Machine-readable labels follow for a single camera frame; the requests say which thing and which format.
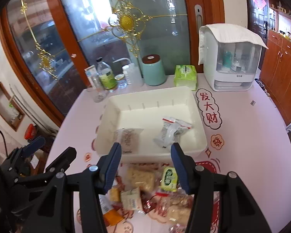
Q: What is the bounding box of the white orange snack packet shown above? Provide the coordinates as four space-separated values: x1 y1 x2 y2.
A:
99 194 123 226

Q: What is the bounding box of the yellow small snack packet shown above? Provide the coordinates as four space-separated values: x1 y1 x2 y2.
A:
109 187 121 203

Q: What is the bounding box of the popcorn clear bag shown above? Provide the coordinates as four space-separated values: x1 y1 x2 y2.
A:
158 196 193 225

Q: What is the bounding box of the large clear pastry packet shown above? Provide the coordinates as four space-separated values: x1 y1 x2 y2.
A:
113 128 143 154

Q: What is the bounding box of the green pastry packet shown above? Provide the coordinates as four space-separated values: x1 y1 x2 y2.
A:
160 167 178 192

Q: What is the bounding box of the rice cracker clear packet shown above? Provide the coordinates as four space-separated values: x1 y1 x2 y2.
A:
126 165 158 192

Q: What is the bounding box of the dark red snack packet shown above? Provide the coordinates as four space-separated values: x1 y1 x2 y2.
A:
140 191 170 216

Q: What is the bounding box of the red container lid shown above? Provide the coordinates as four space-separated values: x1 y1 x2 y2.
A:
24 124 37 140

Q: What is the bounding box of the clear drinking glass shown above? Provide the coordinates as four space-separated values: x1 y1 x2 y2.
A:
86 85 108 103

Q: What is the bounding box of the glass bottle green label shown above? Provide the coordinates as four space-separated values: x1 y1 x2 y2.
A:
96 57 117 91

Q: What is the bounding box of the white plastic storage bin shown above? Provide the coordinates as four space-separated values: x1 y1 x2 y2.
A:
94 86 208 163

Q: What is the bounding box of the small glass jar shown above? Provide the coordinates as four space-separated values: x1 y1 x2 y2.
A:
114 74 127 88

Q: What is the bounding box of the small white pill bottle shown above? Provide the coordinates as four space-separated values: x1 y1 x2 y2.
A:
123 70 131 85

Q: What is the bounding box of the white squeeze bottle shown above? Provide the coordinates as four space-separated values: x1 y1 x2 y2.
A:
113 57 144 88

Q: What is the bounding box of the teal canister brown lid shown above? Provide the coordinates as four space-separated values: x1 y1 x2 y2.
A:
142 54 166 86

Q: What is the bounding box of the wooden cabinet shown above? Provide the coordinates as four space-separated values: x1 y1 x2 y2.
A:
260 30 291 124

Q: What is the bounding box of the white countertop appliance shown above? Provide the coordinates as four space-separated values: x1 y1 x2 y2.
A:
202 30 266 91

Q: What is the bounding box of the green tissue pack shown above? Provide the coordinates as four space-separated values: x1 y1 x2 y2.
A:
174 65 197 91

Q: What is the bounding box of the white cloth on appliance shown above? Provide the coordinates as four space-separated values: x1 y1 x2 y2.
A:
198 23 269 65

